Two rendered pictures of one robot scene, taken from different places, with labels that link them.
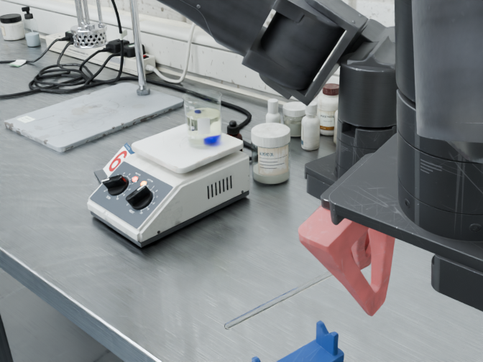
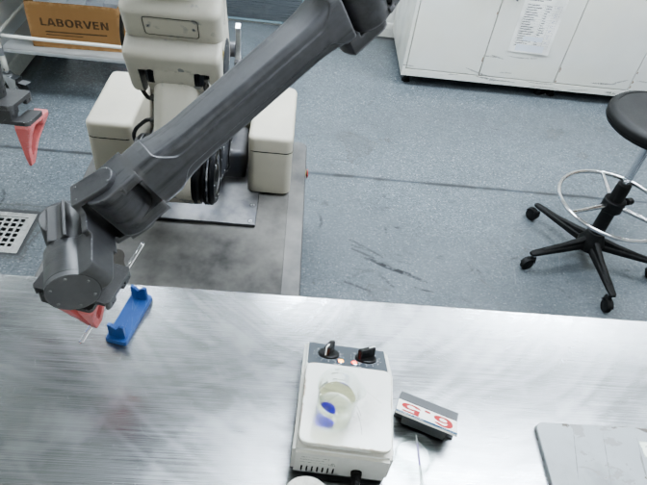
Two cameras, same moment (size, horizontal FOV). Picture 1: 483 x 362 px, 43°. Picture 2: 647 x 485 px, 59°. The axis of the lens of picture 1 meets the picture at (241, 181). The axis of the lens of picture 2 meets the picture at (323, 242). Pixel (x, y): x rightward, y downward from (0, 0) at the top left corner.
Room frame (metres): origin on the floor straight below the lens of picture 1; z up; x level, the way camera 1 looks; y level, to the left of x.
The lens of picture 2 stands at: (1.02, -0.27, 1.52)
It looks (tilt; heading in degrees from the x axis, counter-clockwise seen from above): 44 degrees down; 131
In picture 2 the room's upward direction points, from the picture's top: 8 degrees clockwise
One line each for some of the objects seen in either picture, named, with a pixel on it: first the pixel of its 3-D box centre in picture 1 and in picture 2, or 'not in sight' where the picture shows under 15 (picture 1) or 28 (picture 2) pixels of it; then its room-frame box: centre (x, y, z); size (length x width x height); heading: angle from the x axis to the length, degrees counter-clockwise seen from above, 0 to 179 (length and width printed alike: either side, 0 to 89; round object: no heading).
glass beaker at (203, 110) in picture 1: (202, 118); (338, 401); (0.81, 0.05, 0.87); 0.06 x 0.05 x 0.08; 31
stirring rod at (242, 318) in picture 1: (315, 281); (114, 288); (0.46, -0.06, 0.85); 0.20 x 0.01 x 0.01; 125
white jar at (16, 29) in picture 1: (12, 26); not in sight; (1.81, 0.65, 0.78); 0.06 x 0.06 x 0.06
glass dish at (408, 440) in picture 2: not in sight; (414, 453); (0.90, 0.13, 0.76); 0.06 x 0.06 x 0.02
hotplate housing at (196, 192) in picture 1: (175, 179); (343, 405); (0.79, 0.09, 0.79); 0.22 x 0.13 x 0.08; 132
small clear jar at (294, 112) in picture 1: (295, 119); not in sight; (1.03, -0.10, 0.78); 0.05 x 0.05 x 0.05
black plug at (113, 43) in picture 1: (114, 47); not in sight; (1.48, 0.29, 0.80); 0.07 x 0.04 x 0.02; 136
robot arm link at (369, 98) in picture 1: (374, 86); (69, 235); (0.50, -0.12, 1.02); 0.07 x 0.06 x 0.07; 156
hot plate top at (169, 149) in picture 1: (187, 145); (347, 406); (0.81, 0.08, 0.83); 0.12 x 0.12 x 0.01; 42
